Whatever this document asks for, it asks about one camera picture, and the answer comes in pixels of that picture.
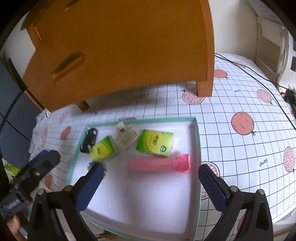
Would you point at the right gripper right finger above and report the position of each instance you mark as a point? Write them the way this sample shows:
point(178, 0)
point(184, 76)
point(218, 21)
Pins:
point(216, 188)

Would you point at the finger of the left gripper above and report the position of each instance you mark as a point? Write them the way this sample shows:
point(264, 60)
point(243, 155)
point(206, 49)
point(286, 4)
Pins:
point(52, 159)
point(37, 164)

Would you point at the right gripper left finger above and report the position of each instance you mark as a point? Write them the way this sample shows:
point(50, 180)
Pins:
point(86, 186)

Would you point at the pink hair roller clip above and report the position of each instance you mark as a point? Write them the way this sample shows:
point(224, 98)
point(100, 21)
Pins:
point(180, 163)

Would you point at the black small device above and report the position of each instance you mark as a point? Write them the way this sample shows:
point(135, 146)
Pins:
point(89, 140)

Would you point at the green tissue pack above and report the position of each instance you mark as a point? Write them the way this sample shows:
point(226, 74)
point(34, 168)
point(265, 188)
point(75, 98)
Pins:
point(103, 150)
point(155, 142)

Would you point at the left human hand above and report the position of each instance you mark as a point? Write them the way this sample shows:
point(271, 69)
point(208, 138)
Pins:
point(14, 224)

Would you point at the clear plastic bag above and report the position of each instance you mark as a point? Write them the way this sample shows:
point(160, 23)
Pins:
point(40, 131)

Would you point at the dark blue headboard panel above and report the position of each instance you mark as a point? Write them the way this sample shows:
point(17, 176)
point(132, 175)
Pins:
point(18, 118)

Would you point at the teal shallow tray box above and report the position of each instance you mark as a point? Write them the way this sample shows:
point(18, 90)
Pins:
point(161, 205)

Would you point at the white hair claw clip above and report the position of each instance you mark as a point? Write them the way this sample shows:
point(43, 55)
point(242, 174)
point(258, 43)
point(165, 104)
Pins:
point(126, 136)

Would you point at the pomegranate grid bed sheet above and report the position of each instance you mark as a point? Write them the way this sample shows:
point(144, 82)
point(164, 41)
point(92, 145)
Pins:
point(246, 133)

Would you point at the wooden nightstand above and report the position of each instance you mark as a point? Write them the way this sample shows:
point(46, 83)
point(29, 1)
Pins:
point(115, 48)

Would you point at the lower nightstand drawer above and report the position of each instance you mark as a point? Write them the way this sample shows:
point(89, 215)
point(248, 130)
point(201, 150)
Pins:
point(111, 55)

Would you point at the cluttered desk items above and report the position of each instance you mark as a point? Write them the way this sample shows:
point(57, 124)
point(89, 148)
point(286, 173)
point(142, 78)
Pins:
point(289, 97)

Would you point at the white bookshelf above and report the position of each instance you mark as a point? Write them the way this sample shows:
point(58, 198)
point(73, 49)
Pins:
point(276, 48)

